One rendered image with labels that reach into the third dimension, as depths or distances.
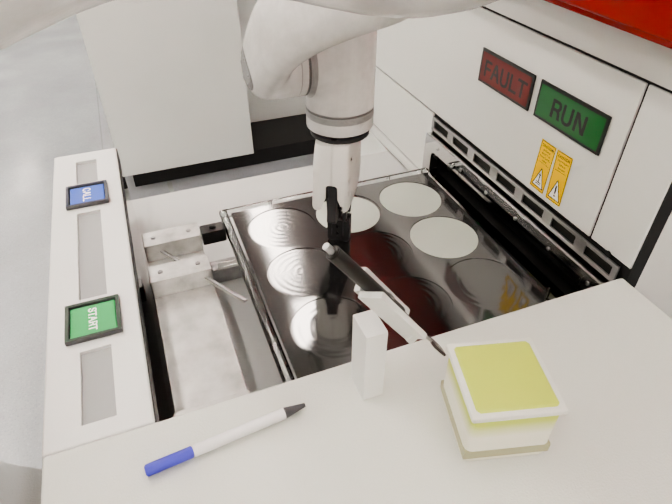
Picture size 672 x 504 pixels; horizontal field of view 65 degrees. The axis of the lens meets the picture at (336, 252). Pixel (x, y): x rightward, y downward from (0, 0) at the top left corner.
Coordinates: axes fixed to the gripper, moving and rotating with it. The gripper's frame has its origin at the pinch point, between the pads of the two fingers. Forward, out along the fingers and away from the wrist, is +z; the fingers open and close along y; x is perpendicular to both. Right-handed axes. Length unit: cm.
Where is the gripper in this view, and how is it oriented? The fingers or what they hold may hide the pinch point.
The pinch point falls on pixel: (339, 226)
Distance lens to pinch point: 77.1
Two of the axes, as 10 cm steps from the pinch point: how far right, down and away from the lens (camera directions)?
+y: -2.1, 6.1, -7.6
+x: 9.8, 1.3, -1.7
